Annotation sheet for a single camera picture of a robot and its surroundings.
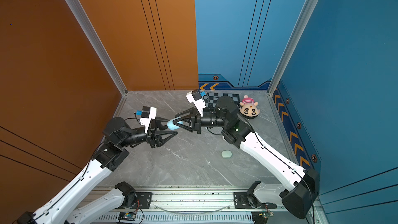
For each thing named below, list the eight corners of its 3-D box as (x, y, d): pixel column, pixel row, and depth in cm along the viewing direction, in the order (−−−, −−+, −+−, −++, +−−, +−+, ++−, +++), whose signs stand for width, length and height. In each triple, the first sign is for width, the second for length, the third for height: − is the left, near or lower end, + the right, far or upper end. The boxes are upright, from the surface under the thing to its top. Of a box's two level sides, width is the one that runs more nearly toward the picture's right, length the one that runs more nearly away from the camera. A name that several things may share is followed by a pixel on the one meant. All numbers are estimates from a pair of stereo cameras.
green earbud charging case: (221, 158, 89) (221, 156, 87) (220, 151, 91) (221, 150, 89) (232, 158, 89) (232, 156, 87) (231, 151, 91) (232, 150, 89)
